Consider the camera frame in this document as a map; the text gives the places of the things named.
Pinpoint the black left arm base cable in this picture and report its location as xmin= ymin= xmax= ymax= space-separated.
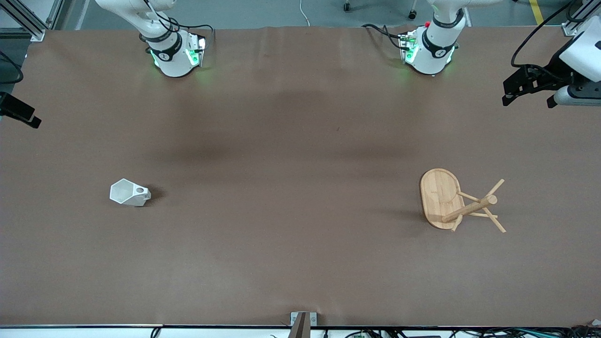
xmin=361 ymin=23 xmax=405 ymax=50

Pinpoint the black arm base cable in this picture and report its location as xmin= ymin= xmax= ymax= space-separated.
xmin=139 ymin=0 xmax=216 ymax=50
xmin=361 ymin=23 xmax=405 ymax=50

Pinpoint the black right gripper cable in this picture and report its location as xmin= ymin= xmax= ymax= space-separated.
xmin=0 ymin=49 xmax=24 ymax=85

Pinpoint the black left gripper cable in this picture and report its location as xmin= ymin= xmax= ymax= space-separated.
xmin=510 ymin=0 xmax=576 ymax=69

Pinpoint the black right arm base cable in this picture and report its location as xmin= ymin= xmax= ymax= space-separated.
xmin=139 ymin=0 xmax=216 ymax=50

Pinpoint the white faceted ceramic cup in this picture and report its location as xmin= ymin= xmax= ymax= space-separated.
xmin=109 ymin=178 xmax=152 ymax=207

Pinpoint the metal front camera mount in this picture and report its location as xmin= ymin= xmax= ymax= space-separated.
xmin=287 ymin=311 xmax=318 ymax=338

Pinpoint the aluminium frame post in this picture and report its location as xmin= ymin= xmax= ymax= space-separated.
xmin=0 ymin=0 xmax=65 ymax=42
xmin=561 ymin=0 xmax=601 ymax=38

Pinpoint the wooden cup rack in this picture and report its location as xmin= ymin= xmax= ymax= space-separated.
xmin=419 ymin=168 xmax=508 ymax=234

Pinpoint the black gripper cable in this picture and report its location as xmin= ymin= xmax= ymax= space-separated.
xmin=0 ymin=49 xmax=24 ymax=85
xmin=510 ymin=0 xmax=576 ymax=69

